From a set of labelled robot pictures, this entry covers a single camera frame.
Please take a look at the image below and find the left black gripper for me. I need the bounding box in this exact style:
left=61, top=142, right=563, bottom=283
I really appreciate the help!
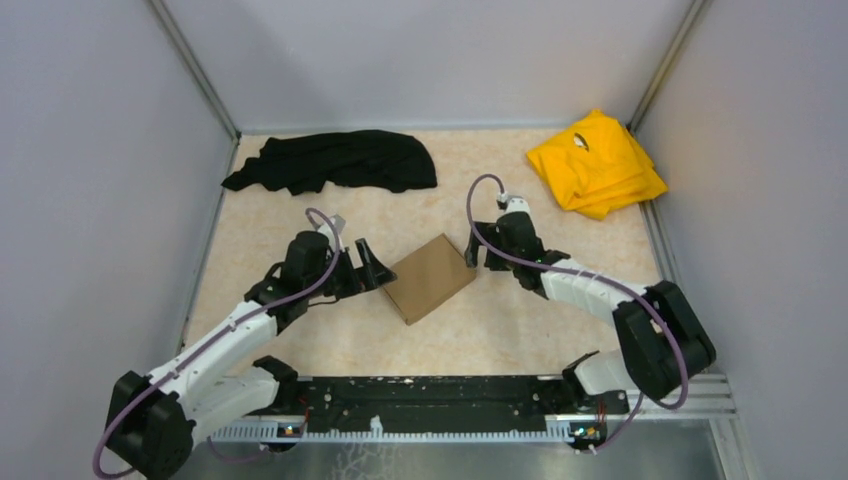
left=306, top=237, right=396, bottom=299

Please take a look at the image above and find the brown cardboard paper box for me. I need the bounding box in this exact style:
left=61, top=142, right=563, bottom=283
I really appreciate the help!
left=383, top=233, right=476, bottom=326

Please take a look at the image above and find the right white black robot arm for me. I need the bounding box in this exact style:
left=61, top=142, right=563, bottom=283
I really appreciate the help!
left=465, top=194, right=716, bottom=412

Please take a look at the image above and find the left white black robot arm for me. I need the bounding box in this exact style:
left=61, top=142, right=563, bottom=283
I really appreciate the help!
left=92, top=208, right=397, bottom=479

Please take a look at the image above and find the yellow folded cloth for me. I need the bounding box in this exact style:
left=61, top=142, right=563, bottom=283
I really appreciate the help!
left=526, top=109, right=669, bottom=220

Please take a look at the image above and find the black cloth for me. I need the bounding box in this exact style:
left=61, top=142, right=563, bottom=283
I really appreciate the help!
left=222, top=130, right=438, bottom=196

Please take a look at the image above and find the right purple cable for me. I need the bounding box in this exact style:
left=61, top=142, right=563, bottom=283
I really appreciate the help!
left=466, top=174, right=690, bottom=456

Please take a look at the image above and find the purple cable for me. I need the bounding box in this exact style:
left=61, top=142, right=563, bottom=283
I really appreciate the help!
left=466, top=174, right=690, bottom=456
left=91, top=207, right=343, bottom=480

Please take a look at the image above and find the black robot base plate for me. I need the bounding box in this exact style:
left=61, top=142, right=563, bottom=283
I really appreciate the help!
left=255, top=375, right=630, bottom=434

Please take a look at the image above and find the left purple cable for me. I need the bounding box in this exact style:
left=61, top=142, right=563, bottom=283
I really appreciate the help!
left=91, top=207, right=343, bottom=480

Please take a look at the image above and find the right aluminium corner post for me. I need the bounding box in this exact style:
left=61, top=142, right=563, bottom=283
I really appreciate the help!
left=627, top=0, right=713, bottom=134

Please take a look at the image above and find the aluminium corner post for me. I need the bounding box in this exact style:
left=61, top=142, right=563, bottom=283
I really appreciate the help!
left=145, top=0, right=241, bottom=143
left=627, top=0, right=713, bottom=134

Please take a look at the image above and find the aluminium frame rail front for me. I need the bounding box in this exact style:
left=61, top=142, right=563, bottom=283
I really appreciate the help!
left=135, top=374, right=738, bottom=444

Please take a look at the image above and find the left aluminium corner post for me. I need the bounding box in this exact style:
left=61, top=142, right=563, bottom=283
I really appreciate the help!
left=145, top=0, right=241, bottom=143

